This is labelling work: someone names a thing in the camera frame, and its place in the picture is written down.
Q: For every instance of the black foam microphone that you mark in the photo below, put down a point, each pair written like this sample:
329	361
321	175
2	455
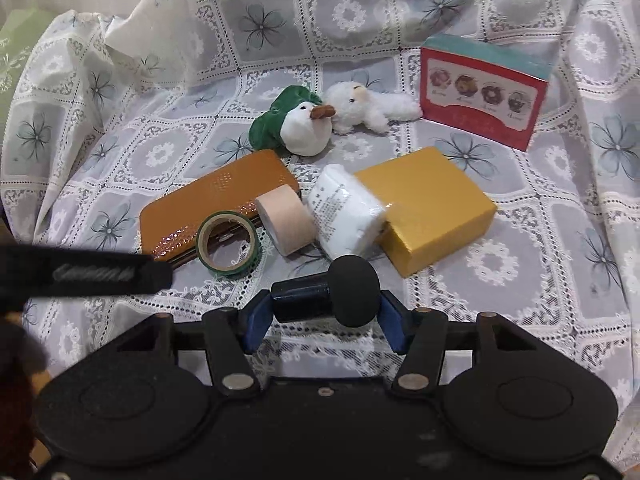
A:
350	285

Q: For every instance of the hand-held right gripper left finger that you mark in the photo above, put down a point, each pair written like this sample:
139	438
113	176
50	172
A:
257	325

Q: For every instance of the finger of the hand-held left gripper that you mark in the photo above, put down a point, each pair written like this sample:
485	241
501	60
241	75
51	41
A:
100	272

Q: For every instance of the snowman plush with green hat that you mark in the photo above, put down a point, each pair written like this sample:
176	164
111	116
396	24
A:
302	130

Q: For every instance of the red box with donut pictures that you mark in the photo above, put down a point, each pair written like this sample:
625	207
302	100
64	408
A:
475	120

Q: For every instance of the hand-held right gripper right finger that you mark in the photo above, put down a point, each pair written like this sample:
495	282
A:
395	325

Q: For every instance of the green cushion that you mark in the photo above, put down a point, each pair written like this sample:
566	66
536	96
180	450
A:
12	40

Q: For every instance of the white tissue packet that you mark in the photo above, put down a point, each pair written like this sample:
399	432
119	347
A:
345	210

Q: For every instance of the beige tape roll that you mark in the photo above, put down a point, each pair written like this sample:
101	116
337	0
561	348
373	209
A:
290	220

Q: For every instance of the yellow cardboard box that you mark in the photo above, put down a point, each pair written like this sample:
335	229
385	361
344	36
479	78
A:
425	195

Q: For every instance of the white fluffy plush bear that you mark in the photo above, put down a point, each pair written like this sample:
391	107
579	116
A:
385	110

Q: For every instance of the green tape roll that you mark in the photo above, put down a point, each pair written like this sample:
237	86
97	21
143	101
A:
201	247

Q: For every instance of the white lace floral tablecloth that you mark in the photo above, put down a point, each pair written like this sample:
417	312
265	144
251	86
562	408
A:
150	110

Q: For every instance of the brown glossy clasp case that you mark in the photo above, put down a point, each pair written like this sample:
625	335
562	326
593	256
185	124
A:
200	195

